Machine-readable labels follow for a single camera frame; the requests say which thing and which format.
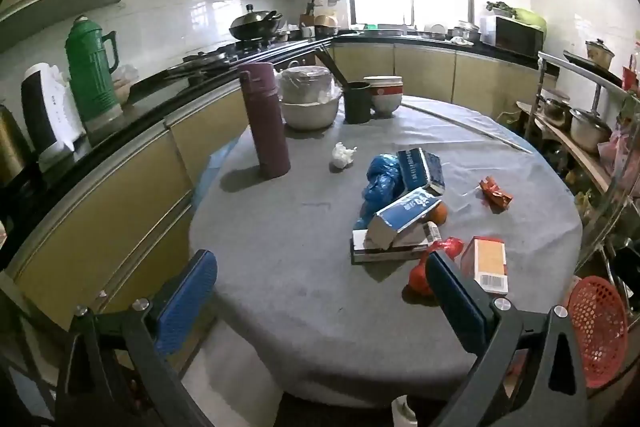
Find red plastic basket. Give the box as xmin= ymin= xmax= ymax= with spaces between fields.
xmin=567 ymin=276 xmax=630 ymax=389

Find white box dark edge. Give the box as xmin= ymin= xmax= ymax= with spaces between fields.
xmin=351 ymin=229 xmax=432 ymax=264

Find clear bag with bowl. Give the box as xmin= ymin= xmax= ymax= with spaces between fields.
xmin=111 ymin=64 xmax=140 ymax=105

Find knife block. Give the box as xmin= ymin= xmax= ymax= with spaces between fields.
xmin=300 ymin=0 xmax=321 ymax=38

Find long white stick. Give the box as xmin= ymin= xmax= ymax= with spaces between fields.
xmin=402 ymin=103 xmax=533 ymax=154

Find red snack wrapper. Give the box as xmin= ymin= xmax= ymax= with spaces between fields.
xmin=479 ymin=176 xmax=514 ymax=212

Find blue plastic bag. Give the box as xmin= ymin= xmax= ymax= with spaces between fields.
xmin=354 ymin=153 xmax=406 ymax=230

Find large white bowl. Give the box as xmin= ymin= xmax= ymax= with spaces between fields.
xmin=280 ymin=99 xmax=343 ymax=131

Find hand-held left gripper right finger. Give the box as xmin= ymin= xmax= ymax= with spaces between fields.
xmin=425 ymin=249 xmax=588 ymax=427

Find red plastic bag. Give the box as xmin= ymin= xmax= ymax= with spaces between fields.
xmin=407 ymin=237 xmax=466 ymax=298

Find golden kettle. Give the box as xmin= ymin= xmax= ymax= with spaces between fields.
xmin=0 ymin=104 xmax=28 ymax=188

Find small steel pot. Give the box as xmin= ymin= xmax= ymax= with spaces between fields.
xmin=542 ymin=97 xmax=573 ymax=130

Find yellow base cabinets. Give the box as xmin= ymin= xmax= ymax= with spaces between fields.
xmin=0 ymin=42 xmax=556 ymax=333

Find red white barcode box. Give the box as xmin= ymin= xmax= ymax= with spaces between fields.
xmin=460 ymin=236 xmax=509 ymax=296

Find pink plastic bag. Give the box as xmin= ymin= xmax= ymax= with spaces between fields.
xmin=597 ymin=127 xmax=640 ymax=198

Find black wok with lid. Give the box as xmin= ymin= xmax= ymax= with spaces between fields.
xmin=229 ymin=4 xmax=283 ymax=42

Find metal storage rack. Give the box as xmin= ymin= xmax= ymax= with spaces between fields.
xmin=517 ymin=49 xmax=640 ymax=358

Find steel pots by sink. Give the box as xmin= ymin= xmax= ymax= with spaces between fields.
xmin=452 ymin=21 xmax=481 ymax=44

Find green thermos jug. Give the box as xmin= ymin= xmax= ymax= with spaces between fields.
xmin=66 ymin=16 xmax=123 ymax=122

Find large steel pot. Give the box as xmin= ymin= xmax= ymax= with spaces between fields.
xmin=570 ymin=108 xmax=613 ymax=154

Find white black air pot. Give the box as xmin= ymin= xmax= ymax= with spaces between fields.
xmin=21 ymin=63 xmax=88 ymax=160

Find stack of white red bowls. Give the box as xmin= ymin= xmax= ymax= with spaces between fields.
xmin=363 ymin=76 xmax=404 ymax=116

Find white tissue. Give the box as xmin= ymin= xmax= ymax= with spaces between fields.
xmin=329 ymin=142 xmax=358 ymax=170

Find blue white carton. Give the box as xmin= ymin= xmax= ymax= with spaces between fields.
xmin=366 ymin=187 xmax=445 ymax=249
xmin=397 ymin=148 xmax=446 ymax=196

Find microwave oven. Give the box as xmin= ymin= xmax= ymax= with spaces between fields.
xmin=481 ymin=16 xmax=545 ymax=58

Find plastic covered bowl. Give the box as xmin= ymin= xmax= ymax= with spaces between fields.
xmin=280 ymin=66 xmax=335 ymax=105

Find grey tablecloth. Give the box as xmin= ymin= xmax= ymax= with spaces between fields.
xmin=189 ymin=94 xmax=583 ymax=408

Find blue under tablecloth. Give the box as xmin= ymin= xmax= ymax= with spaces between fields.
xmin=192 ymin=139 xmax=251 ymax=208

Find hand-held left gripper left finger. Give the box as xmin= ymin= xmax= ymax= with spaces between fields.
xmin=65 ymin=249 xmax=218 ymax=427

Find lidded enamel pot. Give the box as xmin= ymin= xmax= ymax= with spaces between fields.
xmin=586 ymin=39 xmax=616 ymax=68

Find black gas stove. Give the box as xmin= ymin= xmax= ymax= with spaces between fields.
xmin=167 ymin=38 xmax=321 ymax=80

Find dark chopsticks bundle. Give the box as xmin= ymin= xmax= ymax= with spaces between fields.
xmin=314 ymin=44 xmax=351 ymax=88

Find purple thermos bottle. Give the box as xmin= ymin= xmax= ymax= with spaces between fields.
xmin=238 ymin=62 xmax=292 ymax=180

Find black kitchen countertop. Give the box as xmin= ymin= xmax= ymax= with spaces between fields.
xmin=0 ymin=34 xmax=558 ymax=268

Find green bag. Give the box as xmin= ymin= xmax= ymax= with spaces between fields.
xmin=515 ymin=8 xmax=547 ymax=32

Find black cup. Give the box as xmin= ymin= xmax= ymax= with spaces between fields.
xmin=345 ymin=82 xmax=373 ymax=124

